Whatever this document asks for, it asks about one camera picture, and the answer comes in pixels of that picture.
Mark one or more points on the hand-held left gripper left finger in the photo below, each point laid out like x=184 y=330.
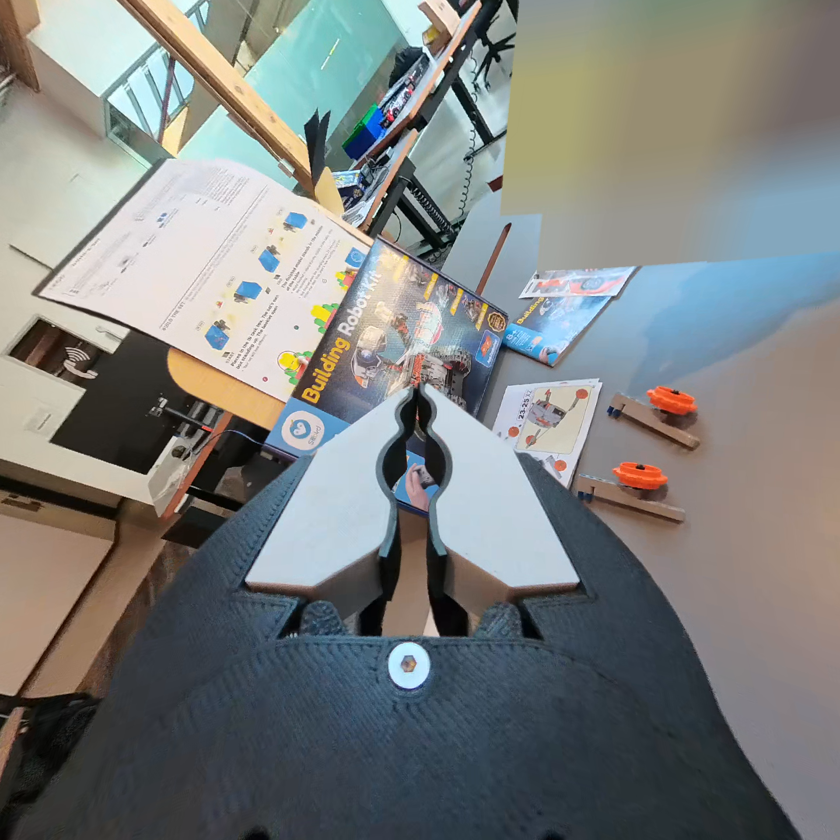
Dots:
x=315 y=525

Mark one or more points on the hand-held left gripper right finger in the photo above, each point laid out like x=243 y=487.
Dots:
x=505 y=525

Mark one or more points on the orange wheel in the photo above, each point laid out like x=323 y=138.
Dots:
x=640 y=474
x=673 y=399

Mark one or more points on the grey desk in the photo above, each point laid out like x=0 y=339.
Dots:
x=754 y=525

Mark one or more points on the wooden background desk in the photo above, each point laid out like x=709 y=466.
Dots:
x=433 y=72

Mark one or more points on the white instruction booklet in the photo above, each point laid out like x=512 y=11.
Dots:
x=558 y=420

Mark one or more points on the blue printed leaflet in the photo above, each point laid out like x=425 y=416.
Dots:
x=544 y=328

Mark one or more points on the blue robot kit box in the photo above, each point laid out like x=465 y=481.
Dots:
x=394 y=315

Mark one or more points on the black phone sign panel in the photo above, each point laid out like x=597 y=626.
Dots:
x=111 y=394

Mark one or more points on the grey orange printed sheet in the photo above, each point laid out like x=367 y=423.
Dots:
x=577 y=283

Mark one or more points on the brown wooden strip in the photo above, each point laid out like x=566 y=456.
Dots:
x=493 y=259

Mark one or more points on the white poster with blocks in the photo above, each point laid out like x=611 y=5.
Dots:
x=197 y=262

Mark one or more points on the black bag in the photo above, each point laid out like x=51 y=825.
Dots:
x=46 y=754

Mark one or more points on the blue green toy box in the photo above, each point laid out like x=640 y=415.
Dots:
x=364 y=131

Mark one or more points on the black office chair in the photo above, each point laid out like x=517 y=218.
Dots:
x=493 y=43

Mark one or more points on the wooden post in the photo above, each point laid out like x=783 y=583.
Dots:
x=223 y=85

